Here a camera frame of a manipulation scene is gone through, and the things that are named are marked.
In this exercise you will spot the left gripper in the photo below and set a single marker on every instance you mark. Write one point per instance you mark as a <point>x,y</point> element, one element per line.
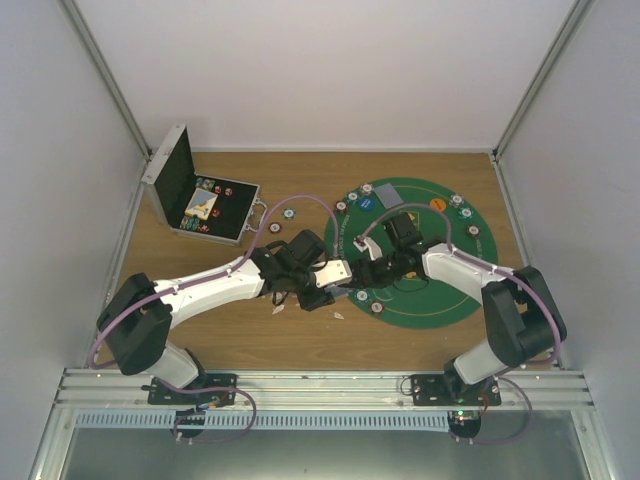
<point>310,302</point>

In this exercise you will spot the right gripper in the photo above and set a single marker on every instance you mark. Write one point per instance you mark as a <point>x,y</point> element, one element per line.
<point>361,267</point>

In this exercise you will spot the blue playing card deck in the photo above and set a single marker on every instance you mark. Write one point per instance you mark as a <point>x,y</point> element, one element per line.
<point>339,291</point>

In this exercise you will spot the hundred chips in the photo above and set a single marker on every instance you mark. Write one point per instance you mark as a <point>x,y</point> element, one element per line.
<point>473,230</point>
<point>376,308</point>
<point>341,207</point>

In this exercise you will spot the blue small blind button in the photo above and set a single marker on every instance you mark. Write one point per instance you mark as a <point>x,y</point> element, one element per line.
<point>366,203</point>

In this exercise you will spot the card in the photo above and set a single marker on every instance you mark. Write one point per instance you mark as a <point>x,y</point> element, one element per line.
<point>388,195</point>

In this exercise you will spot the ten chips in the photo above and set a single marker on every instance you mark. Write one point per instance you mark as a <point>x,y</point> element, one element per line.
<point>367,189</point>
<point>456,200</point>

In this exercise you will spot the green fifty chip stack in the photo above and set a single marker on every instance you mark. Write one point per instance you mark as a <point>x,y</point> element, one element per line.
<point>289,213</point>

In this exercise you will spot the orange big blind button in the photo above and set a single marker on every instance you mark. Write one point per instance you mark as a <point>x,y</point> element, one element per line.
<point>438,204</point>

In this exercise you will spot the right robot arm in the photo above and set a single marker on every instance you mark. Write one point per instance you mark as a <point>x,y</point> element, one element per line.
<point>521,317</point>

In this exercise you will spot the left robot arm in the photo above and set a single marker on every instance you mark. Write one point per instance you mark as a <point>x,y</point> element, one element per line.
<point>136,323</point>

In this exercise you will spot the white debris pile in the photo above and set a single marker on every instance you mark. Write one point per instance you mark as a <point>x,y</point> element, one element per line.
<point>280,301</point>

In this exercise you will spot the round green poker mat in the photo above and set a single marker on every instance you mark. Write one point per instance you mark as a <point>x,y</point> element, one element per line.
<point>411,302</point>

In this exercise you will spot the aluminium poker case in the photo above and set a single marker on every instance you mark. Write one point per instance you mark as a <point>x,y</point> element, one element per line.
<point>170,180</point>

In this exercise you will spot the card pack in case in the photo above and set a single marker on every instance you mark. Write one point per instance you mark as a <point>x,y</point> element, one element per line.
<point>201,204</point>

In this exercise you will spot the chips in case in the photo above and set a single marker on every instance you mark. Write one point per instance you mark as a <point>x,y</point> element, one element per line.
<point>205,183</point>

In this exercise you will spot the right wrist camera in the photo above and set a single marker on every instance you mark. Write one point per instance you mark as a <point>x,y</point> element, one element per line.
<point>369,246</point>

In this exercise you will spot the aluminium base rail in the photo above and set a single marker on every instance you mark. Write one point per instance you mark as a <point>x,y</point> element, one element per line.
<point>309,401</point>

